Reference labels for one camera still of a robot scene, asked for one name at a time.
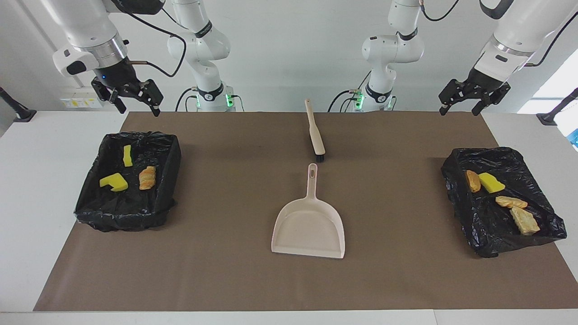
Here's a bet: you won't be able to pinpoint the brown orange sponge piece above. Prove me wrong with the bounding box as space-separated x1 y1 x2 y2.
495 195 528 209

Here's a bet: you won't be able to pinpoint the open bin with black bag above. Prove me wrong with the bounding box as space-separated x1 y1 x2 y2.
74 131 182 233

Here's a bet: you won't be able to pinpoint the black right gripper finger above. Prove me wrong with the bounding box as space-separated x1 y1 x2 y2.
138 79 164 117
91 76 128 114

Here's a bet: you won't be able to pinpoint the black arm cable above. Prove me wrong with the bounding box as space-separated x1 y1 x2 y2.
118 7 187 78
524 11 578 67

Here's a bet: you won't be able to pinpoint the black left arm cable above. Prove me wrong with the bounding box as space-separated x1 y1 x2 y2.
524 11 578 67

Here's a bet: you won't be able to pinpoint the beige plastic dustpan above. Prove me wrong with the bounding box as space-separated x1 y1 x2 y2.
271 163 346 260

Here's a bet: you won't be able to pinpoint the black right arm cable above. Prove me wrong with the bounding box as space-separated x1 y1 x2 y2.
118 7 187 78

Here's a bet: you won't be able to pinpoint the black left base cable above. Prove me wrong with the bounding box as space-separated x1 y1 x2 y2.
328 72 373 112

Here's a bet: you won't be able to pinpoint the pale beige sponge piece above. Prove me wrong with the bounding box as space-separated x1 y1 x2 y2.
510 206 541 237

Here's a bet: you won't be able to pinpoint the white wall socket box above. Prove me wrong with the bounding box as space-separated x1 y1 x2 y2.
60 87 108 109

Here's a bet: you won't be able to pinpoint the orange striped sponge piece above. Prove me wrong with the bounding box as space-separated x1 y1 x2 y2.
466 170 482 194

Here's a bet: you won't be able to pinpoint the black right base cable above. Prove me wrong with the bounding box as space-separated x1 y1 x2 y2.
175 87 200 112

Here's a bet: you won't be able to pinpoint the black stand foot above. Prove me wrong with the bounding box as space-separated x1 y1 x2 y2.
536 87 578 126
0 86 37 123

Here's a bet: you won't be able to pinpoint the notched yellow sponge piece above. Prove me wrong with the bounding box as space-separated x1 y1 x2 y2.
99 173 129 192

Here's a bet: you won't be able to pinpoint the brown table mat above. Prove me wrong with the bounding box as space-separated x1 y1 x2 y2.
33 111 578 312

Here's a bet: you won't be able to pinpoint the cream crumbly sponge piece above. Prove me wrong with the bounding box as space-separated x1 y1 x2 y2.
138 166 157 190

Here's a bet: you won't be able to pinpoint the black base cable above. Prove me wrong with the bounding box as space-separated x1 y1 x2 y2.
175 87 200 112
328 72 373 112

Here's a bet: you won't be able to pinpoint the beige hand brush black bristles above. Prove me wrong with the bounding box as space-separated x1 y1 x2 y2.
304 99 326 163

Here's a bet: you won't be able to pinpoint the crumpled black bag bin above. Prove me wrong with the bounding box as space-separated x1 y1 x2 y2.
441 146 568 259

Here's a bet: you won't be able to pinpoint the green and yellow sponge piece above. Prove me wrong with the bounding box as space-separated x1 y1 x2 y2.
478 172 506 194

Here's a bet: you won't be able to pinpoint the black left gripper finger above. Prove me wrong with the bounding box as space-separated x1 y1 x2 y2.
472 81 512 116
438 79 468 116

